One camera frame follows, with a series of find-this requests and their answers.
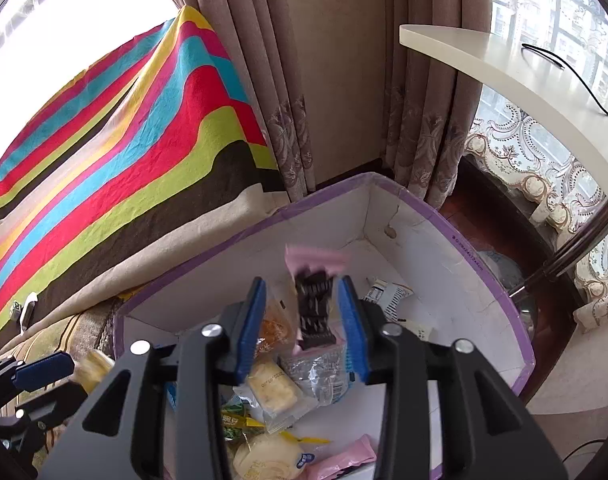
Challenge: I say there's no dark metal desk leg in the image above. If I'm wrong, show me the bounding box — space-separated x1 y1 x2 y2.
508 200 608 301

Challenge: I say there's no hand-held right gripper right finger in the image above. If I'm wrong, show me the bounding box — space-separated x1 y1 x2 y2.
337 276 569 480

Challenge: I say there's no black cable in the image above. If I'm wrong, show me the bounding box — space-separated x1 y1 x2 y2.
521 44 608 126

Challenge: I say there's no pink and dark snack packet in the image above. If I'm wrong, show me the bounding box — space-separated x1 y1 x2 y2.
304 434 378 480
285 244 352 356

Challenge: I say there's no white curved desk top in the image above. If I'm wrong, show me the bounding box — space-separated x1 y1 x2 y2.
399 22 608 241

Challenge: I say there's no colourful striped tablecloth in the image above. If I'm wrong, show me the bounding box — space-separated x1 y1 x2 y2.
0 5 279 348

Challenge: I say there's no white box with purple rim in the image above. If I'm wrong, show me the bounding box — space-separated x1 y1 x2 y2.
113 171 536 480

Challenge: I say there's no round metal base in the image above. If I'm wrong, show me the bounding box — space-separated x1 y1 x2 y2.
476 250 539 341

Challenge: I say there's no small white tag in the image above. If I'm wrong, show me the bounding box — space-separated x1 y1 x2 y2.
11 292 40 333

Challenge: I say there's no plain translucent cake packet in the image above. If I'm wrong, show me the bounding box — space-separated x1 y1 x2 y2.
74 349 116 395

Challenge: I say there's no yellow-edged round bread packet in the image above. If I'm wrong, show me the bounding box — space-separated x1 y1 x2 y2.
231 432 332 480

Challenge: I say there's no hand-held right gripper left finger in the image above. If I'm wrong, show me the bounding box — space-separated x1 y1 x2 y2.
38 276 268 480

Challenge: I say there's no beaded cream lace curtain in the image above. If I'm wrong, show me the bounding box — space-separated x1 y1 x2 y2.
461 0 608 333

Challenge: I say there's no beige pleated curtain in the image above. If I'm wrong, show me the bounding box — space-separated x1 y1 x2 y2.
144 0 315 206
381 0 489 211

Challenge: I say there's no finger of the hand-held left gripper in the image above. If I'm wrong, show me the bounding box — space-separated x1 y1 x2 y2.
11 351 76 392
14 385 92 428

